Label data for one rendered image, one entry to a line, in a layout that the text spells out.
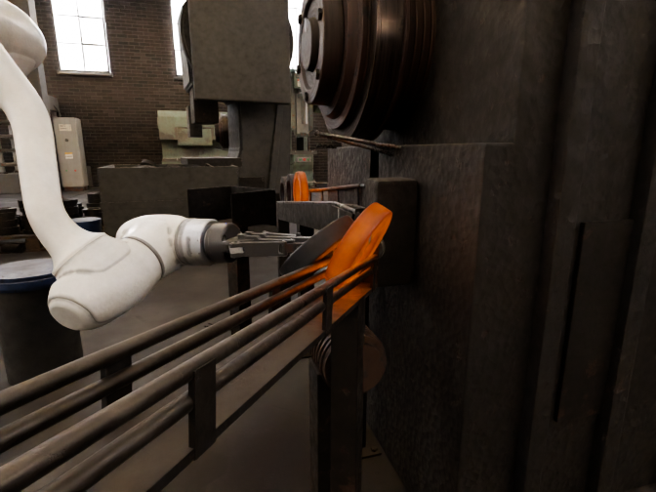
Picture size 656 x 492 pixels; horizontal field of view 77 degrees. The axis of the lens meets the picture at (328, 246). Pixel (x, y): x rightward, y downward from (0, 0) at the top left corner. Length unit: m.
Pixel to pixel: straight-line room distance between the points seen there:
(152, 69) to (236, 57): 7.63
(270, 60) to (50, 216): 3.18
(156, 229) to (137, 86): 10.50
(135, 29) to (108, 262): 10.84
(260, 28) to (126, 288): 3.29
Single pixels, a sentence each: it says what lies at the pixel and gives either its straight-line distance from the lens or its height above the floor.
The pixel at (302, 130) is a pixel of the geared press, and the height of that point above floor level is 1.31.
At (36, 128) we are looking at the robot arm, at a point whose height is 0.90.
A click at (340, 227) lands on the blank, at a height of 0.74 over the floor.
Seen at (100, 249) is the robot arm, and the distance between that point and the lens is 0.75.
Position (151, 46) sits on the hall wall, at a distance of 11.39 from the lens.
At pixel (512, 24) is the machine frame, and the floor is 1.06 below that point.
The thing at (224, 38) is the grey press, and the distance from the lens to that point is 3.76.
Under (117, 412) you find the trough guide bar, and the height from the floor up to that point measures 0.73.
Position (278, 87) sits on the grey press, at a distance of 3.81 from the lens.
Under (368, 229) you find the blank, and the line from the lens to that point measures 0.61.
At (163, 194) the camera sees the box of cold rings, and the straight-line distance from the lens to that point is 3.45.
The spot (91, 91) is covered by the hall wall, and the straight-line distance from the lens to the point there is 11.44.
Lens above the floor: 0.86
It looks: 13 degrees down
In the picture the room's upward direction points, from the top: straight up
